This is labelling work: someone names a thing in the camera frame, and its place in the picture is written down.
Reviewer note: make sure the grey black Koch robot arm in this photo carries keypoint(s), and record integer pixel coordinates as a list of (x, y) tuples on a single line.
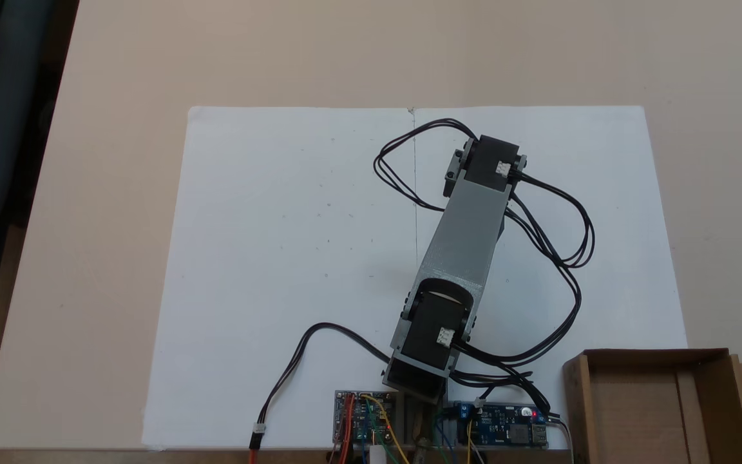
[(467, 232)]

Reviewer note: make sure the white paper sheet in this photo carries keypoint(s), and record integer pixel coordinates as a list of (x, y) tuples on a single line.
[(622, 193), (248, 225)]

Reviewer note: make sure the white plug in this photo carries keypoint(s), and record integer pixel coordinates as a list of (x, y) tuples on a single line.
[(378, 454)]

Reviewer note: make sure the blue circuit board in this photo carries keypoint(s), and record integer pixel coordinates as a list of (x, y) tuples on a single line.
[(506, 428)]

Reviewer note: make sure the brown cardboard box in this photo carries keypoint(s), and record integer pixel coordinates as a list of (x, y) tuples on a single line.
[(635, 412)]

